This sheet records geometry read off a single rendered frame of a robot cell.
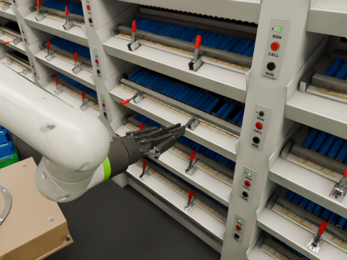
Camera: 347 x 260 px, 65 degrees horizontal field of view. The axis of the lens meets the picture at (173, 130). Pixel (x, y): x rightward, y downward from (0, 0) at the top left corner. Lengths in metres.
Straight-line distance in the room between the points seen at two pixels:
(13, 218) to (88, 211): 0.51
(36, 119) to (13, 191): 0.56
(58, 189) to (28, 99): 0.18
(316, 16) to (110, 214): 1.12
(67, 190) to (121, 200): 0.85
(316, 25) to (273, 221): 0.55
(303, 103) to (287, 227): 0.39
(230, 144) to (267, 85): 0.23
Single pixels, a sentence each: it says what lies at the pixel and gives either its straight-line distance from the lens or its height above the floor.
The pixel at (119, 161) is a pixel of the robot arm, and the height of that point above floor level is 0.62.
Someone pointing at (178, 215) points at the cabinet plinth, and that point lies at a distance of 1.27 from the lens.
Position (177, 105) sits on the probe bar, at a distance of 0.93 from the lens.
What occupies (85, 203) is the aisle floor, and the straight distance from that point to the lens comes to 1.43.
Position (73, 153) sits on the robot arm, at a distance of 0.47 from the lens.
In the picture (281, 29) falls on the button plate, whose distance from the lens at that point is 0.62.
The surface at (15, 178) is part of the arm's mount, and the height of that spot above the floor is 0.38.
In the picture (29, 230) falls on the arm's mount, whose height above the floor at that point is 0.38.
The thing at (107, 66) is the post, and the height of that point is 0.64.
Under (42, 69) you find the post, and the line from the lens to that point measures 1.79.
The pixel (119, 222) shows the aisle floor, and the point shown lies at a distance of 1.32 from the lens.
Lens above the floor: 1.02
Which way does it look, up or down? 33 degrees down
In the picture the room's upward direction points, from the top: straight up
